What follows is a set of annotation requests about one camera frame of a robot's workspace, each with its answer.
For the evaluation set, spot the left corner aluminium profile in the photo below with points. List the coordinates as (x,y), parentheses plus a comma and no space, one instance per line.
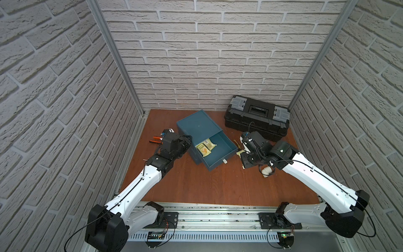
(103,26)

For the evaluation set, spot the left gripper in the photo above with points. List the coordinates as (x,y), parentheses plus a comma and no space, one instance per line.
(168,135)

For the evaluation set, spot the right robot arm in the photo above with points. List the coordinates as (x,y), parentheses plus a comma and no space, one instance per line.
(342,210)

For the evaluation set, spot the corner aluminium profile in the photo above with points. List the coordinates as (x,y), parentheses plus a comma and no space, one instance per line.
(328,42)
(103,26)

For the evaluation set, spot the right controller board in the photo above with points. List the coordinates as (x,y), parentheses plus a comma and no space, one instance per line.
(286,240)

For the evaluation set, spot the teal top drawer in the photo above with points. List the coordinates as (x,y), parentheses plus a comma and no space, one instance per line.
(224,150)

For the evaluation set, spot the right corner aluminium profile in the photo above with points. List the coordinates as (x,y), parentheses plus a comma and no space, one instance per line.
(328,42)

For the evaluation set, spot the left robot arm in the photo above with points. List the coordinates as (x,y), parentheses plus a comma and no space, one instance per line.
(110,226)

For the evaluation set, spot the orange handled pipe wrench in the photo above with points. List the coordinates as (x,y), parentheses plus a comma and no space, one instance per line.
(156,140)

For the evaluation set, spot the black plastic toolbox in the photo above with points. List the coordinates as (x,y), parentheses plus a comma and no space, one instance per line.
(247,114)

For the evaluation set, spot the controller board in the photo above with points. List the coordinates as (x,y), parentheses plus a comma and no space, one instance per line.
(155,239)
(286,240)

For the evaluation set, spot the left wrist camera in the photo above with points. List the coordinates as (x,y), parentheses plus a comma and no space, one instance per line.
(165,131)

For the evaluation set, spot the yellow cookie packet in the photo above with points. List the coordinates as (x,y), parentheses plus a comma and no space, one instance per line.
(209,144)
(203,149)
(239,153)

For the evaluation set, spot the left controller board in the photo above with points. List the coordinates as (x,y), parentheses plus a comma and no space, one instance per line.
(155,239)

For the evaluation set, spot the teal drawer cabinet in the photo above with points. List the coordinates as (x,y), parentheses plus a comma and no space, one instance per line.
(199,125)

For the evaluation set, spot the aluminium mounting rail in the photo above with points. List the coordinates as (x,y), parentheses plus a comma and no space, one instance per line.
(205,218)

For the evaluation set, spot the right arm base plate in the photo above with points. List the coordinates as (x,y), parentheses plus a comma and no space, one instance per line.
(274,220)

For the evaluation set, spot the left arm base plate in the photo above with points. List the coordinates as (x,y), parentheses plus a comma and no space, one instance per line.
(168,218)

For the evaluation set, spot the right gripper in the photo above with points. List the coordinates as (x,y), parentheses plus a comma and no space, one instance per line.
(243,158)

